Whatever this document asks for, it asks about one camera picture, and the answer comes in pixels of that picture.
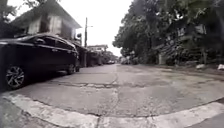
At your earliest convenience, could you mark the pale distant building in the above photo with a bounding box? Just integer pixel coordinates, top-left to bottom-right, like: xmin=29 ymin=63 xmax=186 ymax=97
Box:
xmin=87 ymin=44 xmax=110 ymax=66

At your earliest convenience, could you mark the grey concrete road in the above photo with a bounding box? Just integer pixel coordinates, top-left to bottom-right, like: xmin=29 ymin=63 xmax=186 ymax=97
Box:
xmin=0 ymin=63 xmax=224 ymax=128

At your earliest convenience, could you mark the dark utility pole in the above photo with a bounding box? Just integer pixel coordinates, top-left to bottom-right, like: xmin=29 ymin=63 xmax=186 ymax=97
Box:
xmin=83 ymin=17 xmax=90 ymax=68

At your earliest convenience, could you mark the row of trees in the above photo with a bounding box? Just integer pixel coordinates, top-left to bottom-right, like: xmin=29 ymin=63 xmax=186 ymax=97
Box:
xmin=112 ymin=0 xmax=224 ymax=66

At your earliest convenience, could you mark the two-storey house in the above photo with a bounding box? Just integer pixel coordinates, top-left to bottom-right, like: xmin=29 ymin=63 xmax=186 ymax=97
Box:
xmin=0 ymin=0 xmax=88 ymax=68

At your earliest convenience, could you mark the black car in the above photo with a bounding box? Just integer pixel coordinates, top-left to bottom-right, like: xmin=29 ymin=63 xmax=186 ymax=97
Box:
xmin=0 ymin=32 xmax=82 ymax=92

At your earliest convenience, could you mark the house behind trees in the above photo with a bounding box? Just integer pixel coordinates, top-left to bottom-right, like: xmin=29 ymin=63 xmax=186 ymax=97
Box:
xmin=156 ymin=20 xmax=214 ymax=65

